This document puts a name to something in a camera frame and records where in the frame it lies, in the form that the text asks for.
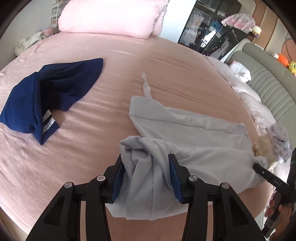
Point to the grey padded headboard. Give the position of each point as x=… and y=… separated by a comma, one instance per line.
x=272, y=81

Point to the yellow white plush duck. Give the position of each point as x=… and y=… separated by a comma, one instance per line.
x=257, y=30

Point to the orange plush toy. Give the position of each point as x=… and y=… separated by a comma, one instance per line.
x=282, y=59

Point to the black glass wardrobe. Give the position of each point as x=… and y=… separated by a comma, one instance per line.
x=208, y=30

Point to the pile of pale clothes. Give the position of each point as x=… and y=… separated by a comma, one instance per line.
x=32, y=40

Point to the navy pants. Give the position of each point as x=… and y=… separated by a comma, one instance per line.
x=46, y=92

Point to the light grey pants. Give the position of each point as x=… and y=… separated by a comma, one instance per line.
x=185, y=129

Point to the pink printed garment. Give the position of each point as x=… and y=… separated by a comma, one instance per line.
x=238, y=20

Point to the cream folded garment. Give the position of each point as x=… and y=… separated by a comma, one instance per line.
x=262, y=146

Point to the person's right hand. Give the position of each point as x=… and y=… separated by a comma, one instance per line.
x=286, y=213

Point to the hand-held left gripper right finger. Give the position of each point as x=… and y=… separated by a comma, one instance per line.
x=175, y=183

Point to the pink bed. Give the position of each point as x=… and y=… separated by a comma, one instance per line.
x=115, y=58

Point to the white shelf rack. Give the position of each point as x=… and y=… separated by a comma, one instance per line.
x=53, y=12

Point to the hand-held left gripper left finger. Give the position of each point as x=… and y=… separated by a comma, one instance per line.
x=118, y=183

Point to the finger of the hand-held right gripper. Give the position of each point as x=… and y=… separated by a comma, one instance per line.
x=268, y=177

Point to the pink folded duvet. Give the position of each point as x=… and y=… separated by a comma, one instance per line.
x=111, y=16

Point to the white plush toy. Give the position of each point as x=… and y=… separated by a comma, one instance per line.
x=241, y=71

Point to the white wardrobe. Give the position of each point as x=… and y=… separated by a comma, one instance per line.
x=178, y=18

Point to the lavender crumpled garment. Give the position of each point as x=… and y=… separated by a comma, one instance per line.
x=279, y=139

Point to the yellow plush toy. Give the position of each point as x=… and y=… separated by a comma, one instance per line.
x=292, y=67

